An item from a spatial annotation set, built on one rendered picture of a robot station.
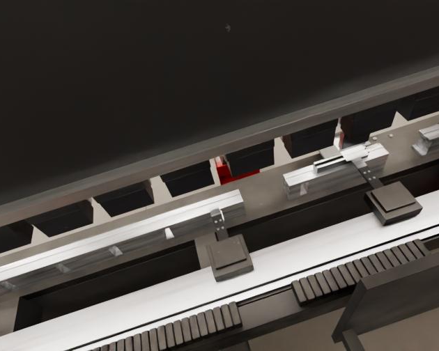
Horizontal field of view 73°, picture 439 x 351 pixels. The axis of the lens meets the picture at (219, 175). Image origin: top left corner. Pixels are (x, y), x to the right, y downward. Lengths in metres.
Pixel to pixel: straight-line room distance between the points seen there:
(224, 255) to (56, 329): 0.54
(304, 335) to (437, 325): 0.67
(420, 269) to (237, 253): 0.49
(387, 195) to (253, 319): 0.55
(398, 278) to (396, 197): 0.50
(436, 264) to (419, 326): 1.43
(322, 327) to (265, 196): 0.95
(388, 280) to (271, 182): 0.76
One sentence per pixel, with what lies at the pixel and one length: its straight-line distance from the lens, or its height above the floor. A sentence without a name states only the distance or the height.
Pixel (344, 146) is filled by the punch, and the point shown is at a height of 1.07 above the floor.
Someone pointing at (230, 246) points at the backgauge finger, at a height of 1.03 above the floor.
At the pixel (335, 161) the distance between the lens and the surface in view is 1.16.
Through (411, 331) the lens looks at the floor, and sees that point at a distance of 2.02.
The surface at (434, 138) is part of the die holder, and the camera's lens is 1.37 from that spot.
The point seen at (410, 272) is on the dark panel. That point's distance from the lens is 0.60.
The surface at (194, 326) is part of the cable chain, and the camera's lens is 0.87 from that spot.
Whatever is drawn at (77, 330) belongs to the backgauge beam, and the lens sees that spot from 1.07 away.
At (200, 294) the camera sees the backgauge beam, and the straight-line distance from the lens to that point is 0.95.
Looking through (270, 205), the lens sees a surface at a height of 0.88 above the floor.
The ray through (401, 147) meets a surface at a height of 0.88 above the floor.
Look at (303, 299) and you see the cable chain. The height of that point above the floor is 1.04.
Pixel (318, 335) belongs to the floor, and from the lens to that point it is 1.91.
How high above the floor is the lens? 1.86
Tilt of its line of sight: 50 degrees down
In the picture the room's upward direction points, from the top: 16 degrees counter-clockwise
